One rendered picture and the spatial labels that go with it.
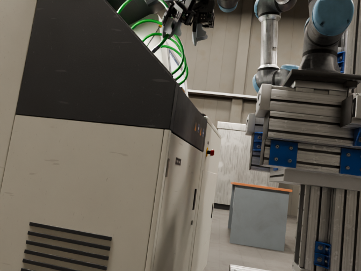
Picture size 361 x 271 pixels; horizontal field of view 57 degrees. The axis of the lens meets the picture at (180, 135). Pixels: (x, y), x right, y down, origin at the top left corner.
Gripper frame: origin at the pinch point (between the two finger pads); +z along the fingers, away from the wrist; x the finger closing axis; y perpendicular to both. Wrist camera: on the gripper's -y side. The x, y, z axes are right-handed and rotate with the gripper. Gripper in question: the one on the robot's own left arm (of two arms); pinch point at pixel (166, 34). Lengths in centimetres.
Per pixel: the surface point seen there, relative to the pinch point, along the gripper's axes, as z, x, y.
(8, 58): 28, -52, -15
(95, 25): 2.3, -29.9, -1.3
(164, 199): 30, -20, 57
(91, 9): -0.7, -30.1, -7.3
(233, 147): 371, 567, -253
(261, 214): 178, 222, 12
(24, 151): 44, -51, 17
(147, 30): 22, 28, -49
